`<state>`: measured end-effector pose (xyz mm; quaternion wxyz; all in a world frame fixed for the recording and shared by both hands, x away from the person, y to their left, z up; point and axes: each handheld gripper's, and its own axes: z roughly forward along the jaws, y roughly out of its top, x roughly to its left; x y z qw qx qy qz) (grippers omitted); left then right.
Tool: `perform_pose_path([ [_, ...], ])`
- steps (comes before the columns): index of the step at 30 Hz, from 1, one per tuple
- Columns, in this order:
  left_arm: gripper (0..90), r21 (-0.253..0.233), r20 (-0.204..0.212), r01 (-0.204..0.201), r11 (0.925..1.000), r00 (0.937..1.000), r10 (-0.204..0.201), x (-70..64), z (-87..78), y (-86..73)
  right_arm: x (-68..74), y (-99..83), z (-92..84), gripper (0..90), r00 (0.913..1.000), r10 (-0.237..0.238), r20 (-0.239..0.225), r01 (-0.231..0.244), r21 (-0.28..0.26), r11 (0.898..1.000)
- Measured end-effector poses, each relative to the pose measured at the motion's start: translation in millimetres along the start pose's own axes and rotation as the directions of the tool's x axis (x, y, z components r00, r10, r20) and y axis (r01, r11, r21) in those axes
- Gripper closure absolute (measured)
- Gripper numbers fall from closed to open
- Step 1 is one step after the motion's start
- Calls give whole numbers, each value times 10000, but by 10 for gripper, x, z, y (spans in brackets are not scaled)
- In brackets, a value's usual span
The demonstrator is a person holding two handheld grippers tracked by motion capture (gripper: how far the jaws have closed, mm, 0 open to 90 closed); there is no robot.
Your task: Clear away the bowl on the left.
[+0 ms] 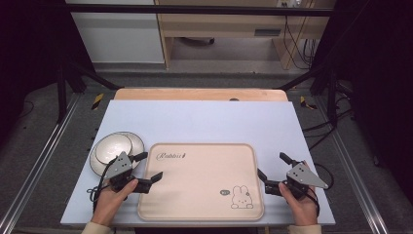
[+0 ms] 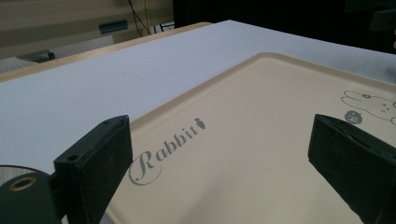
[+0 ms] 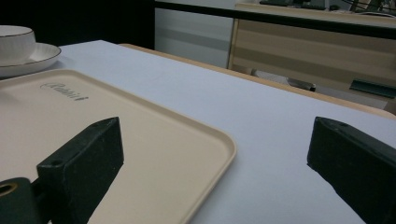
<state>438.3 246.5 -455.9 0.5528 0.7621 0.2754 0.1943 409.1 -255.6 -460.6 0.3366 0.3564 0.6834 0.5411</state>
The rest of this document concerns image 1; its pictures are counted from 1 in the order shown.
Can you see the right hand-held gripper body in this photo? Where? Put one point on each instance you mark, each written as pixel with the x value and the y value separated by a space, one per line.
pixel 305 177

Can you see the beige tray with rabbit print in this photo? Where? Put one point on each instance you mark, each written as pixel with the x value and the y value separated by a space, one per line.
pixel 201 182

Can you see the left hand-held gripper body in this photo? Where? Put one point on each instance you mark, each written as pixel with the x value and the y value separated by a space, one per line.
pixel 120 165

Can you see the black curtain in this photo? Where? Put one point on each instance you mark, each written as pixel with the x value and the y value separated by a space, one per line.
pixel 380 81
pixel 29 48

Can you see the black metal crossbar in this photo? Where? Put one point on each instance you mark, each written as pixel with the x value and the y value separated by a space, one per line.
pixel 195 9

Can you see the yellow black tape strip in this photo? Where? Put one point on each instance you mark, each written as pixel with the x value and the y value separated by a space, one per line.
pixel 97 100
pixel 307 103

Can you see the aluminium rail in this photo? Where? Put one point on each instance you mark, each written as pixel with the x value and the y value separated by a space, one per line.
pixel 35 159
pixel 354 169

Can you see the wooden desk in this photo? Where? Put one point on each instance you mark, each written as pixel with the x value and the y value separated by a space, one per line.
pixel 227 26

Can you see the white power strip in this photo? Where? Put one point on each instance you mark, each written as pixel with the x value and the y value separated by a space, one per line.
pixel 289 3

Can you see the white cabinet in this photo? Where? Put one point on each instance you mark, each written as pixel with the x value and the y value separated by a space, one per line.
pixel 120 35

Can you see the large white plate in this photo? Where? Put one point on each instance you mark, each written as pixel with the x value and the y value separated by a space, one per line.
pixel 138 144

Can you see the person's right hand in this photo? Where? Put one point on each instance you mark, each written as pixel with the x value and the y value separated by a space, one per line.
pixel 302 208

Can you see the black metal stand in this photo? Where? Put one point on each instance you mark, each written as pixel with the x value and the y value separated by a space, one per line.
pixel 74 78
pixel 324 84

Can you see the person's left hand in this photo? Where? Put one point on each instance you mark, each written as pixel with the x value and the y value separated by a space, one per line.
pixel 110 203

